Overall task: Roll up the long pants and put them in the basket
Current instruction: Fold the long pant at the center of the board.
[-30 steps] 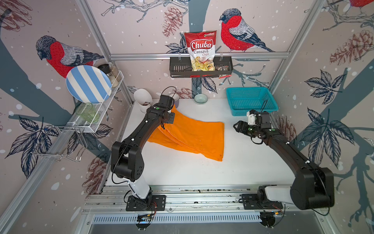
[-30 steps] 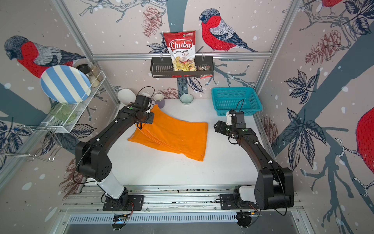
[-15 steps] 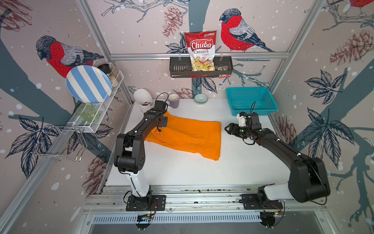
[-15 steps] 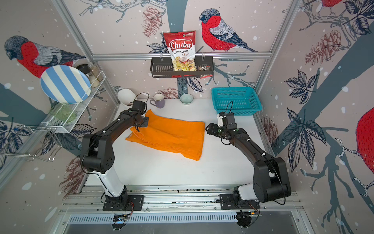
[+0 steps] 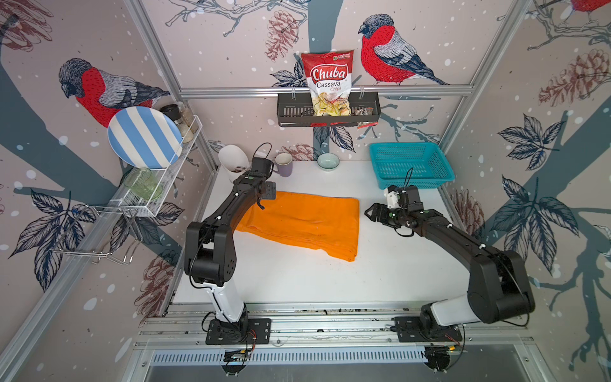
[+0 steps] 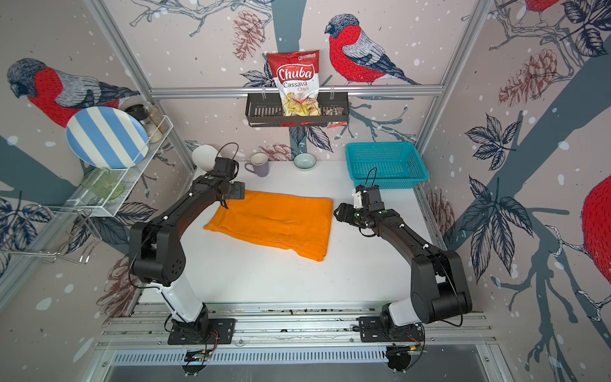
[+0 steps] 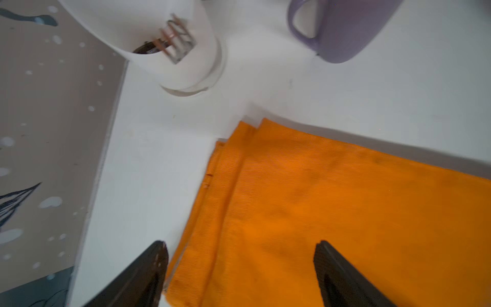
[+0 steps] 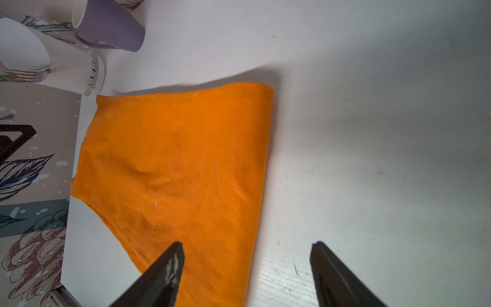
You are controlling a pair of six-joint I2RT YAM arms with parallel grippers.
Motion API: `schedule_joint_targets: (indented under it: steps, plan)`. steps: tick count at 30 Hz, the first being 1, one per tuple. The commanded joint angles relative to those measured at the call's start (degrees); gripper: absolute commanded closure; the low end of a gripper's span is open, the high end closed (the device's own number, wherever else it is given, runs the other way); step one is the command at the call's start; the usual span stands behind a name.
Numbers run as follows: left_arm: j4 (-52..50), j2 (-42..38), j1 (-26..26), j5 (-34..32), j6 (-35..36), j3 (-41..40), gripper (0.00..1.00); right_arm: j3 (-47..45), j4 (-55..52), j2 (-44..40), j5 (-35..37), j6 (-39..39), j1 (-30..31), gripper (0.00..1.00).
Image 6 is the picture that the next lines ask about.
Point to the orange long pants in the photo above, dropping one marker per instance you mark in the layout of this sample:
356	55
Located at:
287	222

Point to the black wire wall basket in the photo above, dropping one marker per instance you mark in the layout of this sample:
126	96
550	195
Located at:
270	111

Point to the teal plastic basket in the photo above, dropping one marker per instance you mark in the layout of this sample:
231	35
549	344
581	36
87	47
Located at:
388	165

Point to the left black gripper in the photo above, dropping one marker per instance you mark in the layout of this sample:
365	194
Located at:
240	190

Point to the purple mug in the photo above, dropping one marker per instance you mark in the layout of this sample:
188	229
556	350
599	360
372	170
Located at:
258	165

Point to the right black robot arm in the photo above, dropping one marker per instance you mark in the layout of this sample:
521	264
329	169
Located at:
438	286

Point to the white tilted container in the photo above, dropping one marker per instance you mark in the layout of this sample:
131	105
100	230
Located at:
204	158

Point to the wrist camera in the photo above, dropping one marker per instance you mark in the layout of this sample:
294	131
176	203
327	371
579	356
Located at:
368	198
225	168

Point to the red cassava chips bag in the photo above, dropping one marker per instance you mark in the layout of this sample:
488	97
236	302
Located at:
296	77

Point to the dark lid spice jar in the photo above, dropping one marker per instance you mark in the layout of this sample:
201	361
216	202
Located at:
138	111

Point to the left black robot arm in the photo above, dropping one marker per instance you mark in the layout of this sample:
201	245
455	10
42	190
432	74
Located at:
157	257

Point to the blue white striped plate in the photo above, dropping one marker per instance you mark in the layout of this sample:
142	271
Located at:
107	138

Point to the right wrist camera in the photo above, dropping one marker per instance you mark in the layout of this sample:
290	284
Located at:
368	198

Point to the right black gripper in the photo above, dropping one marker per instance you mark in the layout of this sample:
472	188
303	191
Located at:
344	212

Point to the white wire dish rack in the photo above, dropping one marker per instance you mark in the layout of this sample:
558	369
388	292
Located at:
85	202

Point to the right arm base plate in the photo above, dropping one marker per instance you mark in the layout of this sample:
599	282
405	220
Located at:
381	329

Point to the green glass cup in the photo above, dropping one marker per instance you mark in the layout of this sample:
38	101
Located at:
103	184

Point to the small light green bowl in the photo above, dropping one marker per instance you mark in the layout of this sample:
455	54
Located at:
305	161

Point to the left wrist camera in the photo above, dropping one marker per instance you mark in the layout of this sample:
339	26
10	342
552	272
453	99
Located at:
225	168

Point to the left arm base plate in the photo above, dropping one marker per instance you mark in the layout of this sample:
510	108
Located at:
212	332

